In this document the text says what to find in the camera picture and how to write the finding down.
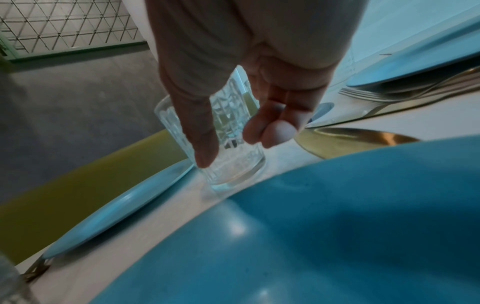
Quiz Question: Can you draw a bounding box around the person's right hand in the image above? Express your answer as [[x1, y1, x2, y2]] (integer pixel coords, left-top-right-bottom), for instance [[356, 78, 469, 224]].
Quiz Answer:
[[144, 0, 367, 169]]

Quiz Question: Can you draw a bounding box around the pale window blind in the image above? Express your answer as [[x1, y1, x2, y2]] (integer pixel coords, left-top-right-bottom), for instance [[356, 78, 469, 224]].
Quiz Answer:
[[353, 0, 480, 57]]

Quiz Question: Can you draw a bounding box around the gold spoon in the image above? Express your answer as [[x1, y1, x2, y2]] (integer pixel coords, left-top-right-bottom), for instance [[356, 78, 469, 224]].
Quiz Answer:
[[298, 127, 421, 160]]

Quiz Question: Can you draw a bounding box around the green leafy plant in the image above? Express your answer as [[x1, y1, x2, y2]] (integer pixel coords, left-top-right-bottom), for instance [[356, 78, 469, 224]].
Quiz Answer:
[[0, 33, 13, 75]]

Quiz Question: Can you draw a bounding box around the round purple sticker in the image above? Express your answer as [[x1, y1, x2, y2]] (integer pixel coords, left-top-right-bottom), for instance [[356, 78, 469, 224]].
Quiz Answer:
[[306, 102, 335, 124]]

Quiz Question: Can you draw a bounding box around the wire mesh panel green frame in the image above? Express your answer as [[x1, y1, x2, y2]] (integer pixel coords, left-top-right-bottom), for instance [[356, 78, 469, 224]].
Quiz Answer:
[[0, 0, 148, 63]]

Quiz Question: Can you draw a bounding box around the white table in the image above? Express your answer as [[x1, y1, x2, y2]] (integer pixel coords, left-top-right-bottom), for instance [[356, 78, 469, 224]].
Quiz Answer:
[[14, 0, 480, 304]]

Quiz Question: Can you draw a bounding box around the green upholstered bench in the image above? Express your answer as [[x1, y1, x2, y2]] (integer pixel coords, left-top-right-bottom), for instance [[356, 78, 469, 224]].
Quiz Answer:
[[0, 129, 192, 265]]

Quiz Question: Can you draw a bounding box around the blue plate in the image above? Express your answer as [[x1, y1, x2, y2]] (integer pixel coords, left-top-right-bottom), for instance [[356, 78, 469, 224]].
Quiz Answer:
[[346, 18, 480, 90], [87, 135, 480, 304], [42, 158, 196, 259]]

